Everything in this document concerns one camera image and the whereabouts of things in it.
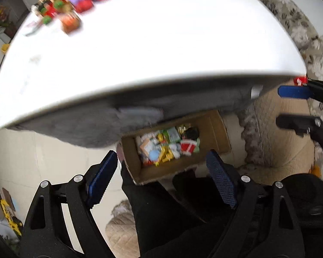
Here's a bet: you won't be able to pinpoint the yellow toy excavator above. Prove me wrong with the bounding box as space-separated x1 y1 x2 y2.
0 199 24 237

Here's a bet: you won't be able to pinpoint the cardboard box of toys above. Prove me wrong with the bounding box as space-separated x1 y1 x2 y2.
138 125 201 167

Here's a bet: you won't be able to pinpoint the floral covered sofa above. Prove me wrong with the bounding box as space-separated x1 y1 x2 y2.
237 0 323 186

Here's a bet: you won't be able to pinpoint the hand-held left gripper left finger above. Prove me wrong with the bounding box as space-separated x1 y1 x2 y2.
19 150 118 258

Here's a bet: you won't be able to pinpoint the potted plant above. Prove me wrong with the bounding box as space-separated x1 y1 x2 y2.
0 5 17 38

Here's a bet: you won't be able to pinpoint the pile of colourful small toys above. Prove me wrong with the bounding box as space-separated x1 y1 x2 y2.
30 0 237 35

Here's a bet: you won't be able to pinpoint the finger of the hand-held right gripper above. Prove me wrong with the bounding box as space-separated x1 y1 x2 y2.
278 78 323 106
276 114 323 162

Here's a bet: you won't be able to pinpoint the person's black trousers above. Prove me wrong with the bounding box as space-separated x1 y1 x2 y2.
121 167 323 258

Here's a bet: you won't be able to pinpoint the beige quilted floor cushion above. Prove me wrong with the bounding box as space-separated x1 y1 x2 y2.
106 200 140 258

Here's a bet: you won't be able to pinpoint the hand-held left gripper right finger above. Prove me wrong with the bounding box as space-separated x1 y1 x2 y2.
205 149 305 258

